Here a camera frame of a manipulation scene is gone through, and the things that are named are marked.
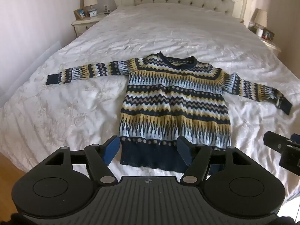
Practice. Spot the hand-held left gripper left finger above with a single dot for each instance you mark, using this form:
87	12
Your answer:
112	150

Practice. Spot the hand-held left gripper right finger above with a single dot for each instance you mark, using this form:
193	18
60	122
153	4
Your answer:
185	150

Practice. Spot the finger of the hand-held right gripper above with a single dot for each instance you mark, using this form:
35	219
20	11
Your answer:
273	140
296	137

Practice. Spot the navy yellow patterned knit sweater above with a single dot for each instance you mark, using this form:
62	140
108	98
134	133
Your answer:
173	103

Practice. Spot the cream nightstand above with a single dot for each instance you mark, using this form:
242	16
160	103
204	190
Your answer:
85	24
269	44

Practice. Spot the white cup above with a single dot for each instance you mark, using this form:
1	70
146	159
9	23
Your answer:
259	32

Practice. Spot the white quilted bed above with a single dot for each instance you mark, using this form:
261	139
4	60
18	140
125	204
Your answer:
164	39

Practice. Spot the small silver table clock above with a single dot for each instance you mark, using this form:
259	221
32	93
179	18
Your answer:
93	13

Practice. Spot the dark photo frame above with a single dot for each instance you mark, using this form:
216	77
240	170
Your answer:
268	34

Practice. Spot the wooden photo frame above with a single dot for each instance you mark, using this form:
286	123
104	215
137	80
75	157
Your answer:
80	13

